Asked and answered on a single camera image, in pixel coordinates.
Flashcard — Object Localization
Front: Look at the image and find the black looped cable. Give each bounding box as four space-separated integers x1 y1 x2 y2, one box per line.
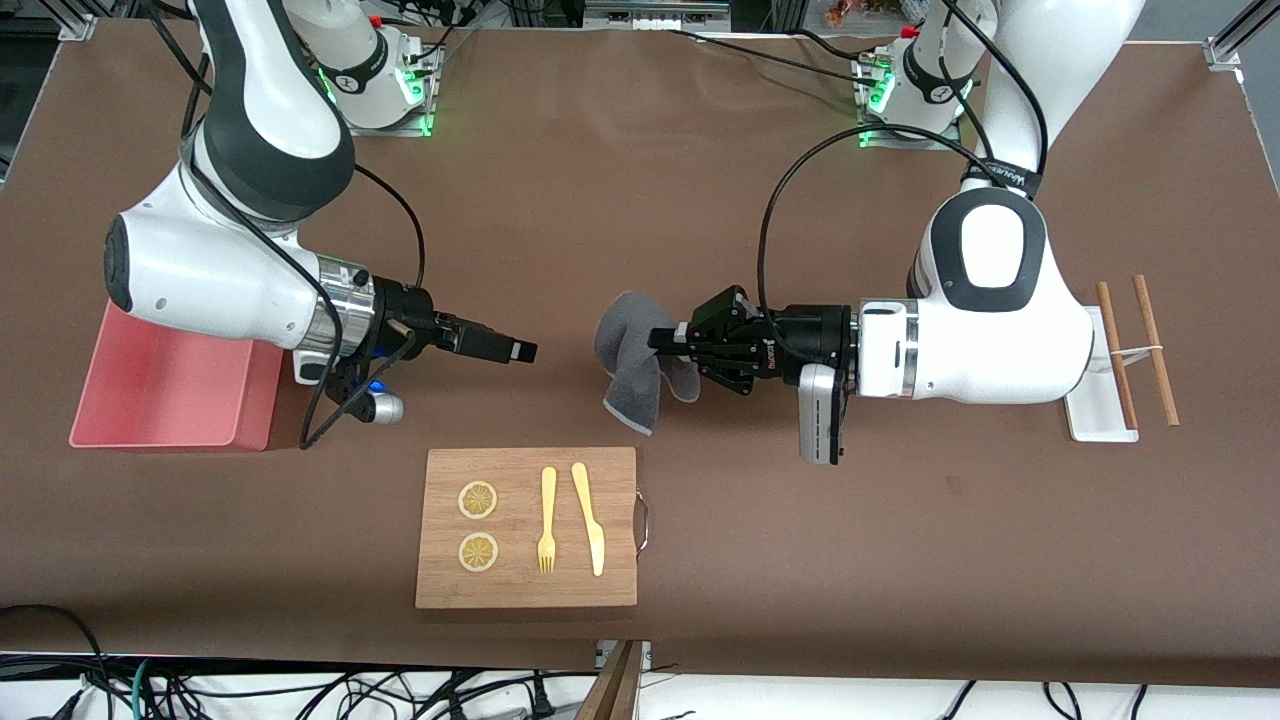
0 604 106 720

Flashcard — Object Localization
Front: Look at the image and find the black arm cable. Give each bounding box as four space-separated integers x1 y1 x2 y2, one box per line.
150 0 426 451
755 0 1049 313

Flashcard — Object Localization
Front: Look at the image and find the wooden beam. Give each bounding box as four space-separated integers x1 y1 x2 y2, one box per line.
575 640 646 720

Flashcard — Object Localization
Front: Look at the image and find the white rectangular tray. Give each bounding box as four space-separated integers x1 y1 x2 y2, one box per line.
1062 305 1141 444

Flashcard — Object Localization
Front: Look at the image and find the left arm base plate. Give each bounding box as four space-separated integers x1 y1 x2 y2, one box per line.
857 52 963 151

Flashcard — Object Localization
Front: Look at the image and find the yellow plastic fork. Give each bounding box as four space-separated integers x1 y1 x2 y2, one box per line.
537 466 558 575

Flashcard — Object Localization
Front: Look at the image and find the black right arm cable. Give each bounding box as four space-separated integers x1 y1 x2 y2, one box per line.
150 0 426 451

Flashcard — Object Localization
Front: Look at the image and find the grey metal box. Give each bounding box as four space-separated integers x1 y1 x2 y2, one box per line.
583 0 731 31

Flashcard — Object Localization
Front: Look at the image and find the pink plastic bin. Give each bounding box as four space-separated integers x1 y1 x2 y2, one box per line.
68 300 286 453

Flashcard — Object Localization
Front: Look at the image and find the wooden cutting board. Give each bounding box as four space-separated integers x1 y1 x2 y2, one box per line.
414 446 653 611

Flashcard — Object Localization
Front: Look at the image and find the black table cable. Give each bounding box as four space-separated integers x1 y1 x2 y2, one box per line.
795 28 901 63
660 28 886 86

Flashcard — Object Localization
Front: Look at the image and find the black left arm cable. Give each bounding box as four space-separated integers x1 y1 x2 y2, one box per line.
755 0 1049 313

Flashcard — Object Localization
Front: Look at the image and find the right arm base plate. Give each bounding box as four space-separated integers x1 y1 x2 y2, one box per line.
335 40 441 138

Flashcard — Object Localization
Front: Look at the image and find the grey and pink cloth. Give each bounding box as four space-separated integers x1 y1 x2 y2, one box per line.
593 290 701 438

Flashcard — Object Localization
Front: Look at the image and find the yellow plastic knife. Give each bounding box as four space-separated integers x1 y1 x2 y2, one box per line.
571 461 606 578

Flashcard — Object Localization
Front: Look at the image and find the aluminium frame profile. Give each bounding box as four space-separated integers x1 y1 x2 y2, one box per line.
1205 0 1280 71

